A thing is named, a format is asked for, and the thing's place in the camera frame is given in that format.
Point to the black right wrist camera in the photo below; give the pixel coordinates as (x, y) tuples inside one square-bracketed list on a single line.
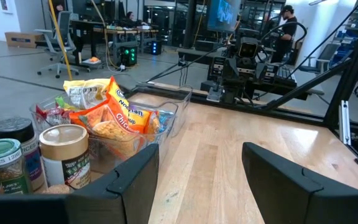
[(248, 48)]

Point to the backlit keyboard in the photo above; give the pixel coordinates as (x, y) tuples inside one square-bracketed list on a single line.
[(286, 74)]

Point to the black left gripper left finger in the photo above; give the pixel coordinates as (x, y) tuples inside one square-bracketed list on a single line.
[(129, 193)]

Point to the black pillar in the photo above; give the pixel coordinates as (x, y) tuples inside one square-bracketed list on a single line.
[(190, 23)]

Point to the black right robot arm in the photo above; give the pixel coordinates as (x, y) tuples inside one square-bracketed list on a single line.
[(238, 93)]

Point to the green lid herb jar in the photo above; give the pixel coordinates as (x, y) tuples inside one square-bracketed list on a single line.
[(2, 168)]

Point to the computer tower green lights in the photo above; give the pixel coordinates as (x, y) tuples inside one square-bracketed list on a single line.
[(128, 56)]

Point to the yellow Maruchan ramen pack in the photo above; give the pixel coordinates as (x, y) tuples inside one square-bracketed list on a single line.
[(85, 91)]

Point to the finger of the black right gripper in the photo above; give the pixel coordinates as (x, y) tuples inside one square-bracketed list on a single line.
[(217, 68), (267, 73)]

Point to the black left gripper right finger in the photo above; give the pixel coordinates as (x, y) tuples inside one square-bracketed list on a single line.
[(278, 186)]

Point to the green red noodle pack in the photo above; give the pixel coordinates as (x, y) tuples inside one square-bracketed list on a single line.
[(50, 115)]

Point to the black lid purple label jar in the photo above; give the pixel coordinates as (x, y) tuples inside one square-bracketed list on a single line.
[(11, 127)]

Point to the wooden top desk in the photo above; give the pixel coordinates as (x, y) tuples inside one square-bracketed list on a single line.
[(120, 31)]

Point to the person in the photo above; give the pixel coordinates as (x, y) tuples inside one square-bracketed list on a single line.
[(286, 34), (130, 19)]

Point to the computer tower blue lights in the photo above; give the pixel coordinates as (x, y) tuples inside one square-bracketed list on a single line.
[(156, 47)]

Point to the framed wall picture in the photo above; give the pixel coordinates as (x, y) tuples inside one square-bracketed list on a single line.
[(6, 6)]

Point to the white metal bracket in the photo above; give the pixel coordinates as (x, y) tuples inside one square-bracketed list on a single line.
[(345, 123)]

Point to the tan lid furikake jar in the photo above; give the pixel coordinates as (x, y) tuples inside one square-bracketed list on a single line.
[(64, 149)]

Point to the orange Maruchan ramen pack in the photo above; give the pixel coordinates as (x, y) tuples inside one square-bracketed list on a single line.
[(126, 115)]

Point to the large display screen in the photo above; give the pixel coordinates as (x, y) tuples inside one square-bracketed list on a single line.
[(224, 14)]

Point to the cardboard box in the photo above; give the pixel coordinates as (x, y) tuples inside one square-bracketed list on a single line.
[(23, 40)]

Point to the grey office chair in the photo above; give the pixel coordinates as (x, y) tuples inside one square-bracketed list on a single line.
[(323, 57), (59, 40)]

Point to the black table frame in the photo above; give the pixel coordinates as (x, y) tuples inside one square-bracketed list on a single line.
[(348, 70)]

